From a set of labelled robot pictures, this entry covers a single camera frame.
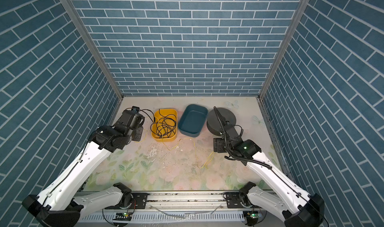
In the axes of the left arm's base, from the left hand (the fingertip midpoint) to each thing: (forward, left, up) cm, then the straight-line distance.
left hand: (135, 128), depth 73 cm
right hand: (-3, -42, -7) cm, 43 cm away
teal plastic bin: (+19, -28, -21) cm, 40 cm away
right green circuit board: (-35, -59, -23) cm, 72 cm away
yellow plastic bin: (+5, -16, -19) cm, 25 cm away
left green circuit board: (-33, +6, -27) cm, 43 cm away
